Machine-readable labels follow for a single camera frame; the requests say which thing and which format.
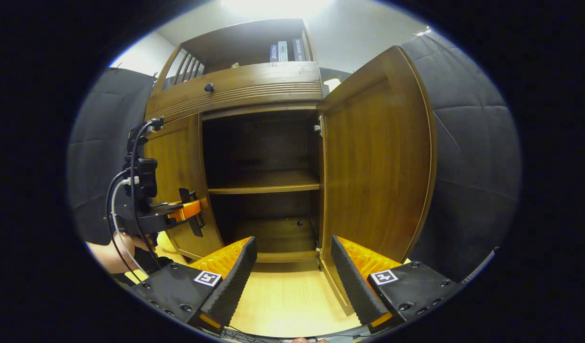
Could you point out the cream round object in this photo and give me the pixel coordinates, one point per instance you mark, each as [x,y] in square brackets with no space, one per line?
[164,240]

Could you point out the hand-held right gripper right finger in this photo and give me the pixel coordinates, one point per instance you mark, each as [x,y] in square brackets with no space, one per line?
[354,281]

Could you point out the black backdrop cloth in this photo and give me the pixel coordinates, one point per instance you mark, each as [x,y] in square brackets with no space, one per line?
[473,166]

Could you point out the wooden inner cabinet shelf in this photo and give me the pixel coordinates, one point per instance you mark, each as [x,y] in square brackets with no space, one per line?
[268,181]

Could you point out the dark blue book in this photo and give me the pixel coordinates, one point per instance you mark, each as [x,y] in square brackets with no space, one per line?
[273,53]

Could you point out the black ribbed chair back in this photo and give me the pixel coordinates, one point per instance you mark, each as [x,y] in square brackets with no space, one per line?
[480,269]

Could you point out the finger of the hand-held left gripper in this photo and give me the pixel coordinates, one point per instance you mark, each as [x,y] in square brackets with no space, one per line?
[189,209]

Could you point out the small ceiling light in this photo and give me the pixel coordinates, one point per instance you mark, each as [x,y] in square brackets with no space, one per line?
[423,32]

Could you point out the wooden double-door shoe cabinet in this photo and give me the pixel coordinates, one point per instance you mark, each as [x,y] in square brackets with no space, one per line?
[244,43]

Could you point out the wooden cabinet door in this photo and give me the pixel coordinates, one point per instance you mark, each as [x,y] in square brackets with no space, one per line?
[178,157]
[368,166]

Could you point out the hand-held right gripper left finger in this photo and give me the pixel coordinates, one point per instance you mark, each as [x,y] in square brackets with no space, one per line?
[235,281]

